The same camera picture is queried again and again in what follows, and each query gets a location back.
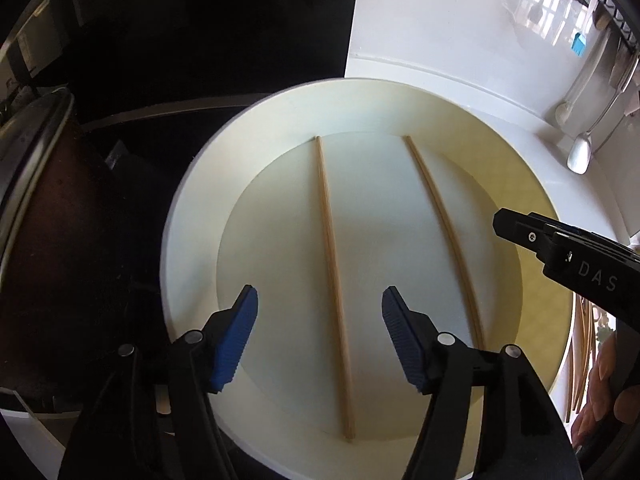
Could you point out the bundle of wooden chopsticks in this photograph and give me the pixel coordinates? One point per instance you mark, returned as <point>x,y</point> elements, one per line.
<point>580,350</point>

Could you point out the slender bamboo chopstick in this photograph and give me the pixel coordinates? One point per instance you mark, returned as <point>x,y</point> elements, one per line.
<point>440,210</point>
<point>335,285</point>

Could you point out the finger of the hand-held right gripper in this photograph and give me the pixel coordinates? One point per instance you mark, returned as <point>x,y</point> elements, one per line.
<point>520,232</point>
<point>595,239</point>

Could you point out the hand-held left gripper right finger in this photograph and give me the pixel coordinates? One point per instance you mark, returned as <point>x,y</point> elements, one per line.
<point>405,345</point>

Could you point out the dark cooking pot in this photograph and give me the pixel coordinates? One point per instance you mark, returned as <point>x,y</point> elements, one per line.
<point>75,260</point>

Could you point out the black glass cooktop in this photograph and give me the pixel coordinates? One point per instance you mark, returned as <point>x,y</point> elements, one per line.
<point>150,125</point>

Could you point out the person's right hand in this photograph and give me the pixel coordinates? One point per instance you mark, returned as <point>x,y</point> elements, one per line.
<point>602,365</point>

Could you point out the black utensil rack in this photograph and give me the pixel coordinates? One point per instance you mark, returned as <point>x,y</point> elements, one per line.
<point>617,15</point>

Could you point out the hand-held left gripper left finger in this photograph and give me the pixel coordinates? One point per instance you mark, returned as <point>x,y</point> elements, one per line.
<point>235,345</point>

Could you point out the large white round plate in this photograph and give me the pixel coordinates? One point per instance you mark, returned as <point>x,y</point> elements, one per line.
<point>280,240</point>

